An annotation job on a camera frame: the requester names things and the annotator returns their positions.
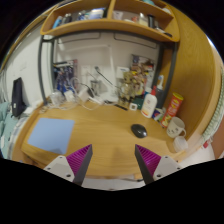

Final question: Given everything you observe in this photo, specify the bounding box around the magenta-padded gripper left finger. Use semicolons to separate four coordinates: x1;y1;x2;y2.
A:
43;143;94;186

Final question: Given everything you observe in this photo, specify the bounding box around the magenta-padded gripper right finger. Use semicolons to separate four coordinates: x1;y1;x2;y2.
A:
134;143;183;185

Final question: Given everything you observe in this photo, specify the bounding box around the black computer mouse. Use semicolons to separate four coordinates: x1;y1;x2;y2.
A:
130;123;148;139

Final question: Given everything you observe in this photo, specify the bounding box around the light blue mouse pad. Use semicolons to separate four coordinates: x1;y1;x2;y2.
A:
27;117;76;155

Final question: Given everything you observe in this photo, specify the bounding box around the white round container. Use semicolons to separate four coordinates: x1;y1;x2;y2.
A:
172;135;189;153

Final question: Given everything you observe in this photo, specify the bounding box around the white mug with face print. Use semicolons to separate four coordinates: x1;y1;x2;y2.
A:
166;116;187;139

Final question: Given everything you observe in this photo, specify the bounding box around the small blue box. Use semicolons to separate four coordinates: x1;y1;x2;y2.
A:
152;108;164;121

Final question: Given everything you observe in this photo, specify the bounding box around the red chips can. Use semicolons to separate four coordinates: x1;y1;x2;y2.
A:
160;92;185;128

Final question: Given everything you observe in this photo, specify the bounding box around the white lotion bottle red cap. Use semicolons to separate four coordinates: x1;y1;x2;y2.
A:
140;85;159;119

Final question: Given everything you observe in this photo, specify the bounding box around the blue checked bedding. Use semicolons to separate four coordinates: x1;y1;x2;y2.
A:
0;101;22;158

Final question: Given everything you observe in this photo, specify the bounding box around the clear plastic cup with lid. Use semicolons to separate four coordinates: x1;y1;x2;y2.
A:
49;91;64;108

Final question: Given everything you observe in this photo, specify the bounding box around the white power adapter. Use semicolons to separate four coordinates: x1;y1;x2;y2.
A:
63;90;76;103

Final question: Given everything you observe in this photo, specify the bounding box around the blue bottle with white nozzle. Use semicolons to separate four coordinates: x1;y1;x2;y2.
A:
155;74;166;109

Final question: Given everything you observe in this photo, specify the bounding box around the white power strip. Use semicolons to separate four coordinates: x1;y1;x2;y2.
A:
88;96;105;105

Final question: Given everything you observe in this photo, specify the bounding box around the black bag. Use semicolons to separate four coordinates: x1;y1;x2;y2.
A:
10;77;28;118

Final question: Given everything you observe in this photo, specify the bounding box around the robot model kit box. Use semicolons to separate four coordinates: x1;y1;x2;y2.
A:
52;59;79;96

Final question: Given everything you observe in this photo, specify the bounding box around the wooden shelf unit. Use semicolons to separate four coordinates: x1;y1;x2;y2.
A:
39;0;181;43

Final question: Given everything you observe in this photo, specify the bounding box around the white cable bundle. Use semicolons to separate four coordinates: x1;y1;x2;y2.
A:
46;76;104;112

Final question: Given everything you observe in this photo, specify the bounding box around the grey metal frame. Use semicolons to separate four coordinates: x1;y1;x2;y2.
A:
37;29;178;107

